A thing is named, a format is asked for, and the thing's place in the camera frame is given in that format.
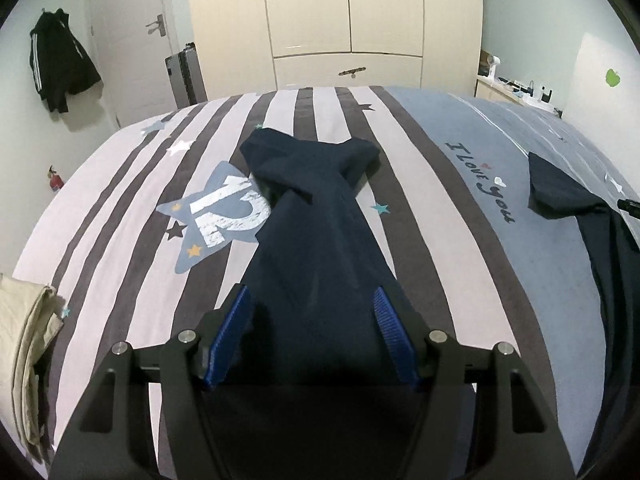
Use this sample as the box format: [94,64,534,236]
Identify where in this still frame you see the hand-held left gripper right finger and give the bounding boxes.
[372,286,576,480]

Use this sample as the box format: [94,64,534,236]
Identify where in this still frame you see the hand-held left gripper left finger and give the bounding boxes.
[50,284,252,480]

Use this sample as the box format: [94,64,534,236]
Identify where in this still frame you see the navy blue pants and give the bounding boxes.
[239,127,640,480]

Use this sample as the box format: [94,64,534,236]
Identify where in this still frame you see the folded beige clothes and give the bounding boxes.
[0,274,66,453]

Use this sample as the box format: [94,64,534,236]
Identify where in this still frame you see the white headboard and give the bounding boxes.
[564,32,640,148]

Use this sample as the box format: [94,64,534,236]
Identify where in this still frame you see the bed with striped star sheet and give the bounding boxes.
[10,85,640,480]

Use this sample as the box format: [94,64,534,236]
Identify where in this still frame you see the cluttered bedside table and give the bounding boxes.
[474,49,565,117]

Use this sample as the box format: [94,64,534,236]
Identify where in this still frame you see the grey suitcase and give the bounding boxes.
[165,43,208,109]

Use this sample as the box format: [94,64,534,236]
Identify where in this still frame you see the white door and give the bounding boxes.
[86,0,182,128]

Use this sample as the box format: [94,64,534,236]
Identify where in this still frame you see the cream wardrobe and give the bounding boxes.
[184,0,485,102]

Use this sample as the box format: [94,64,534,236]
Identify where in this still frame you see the black jacket with white stripes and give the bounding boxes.
[29,8,103,114]

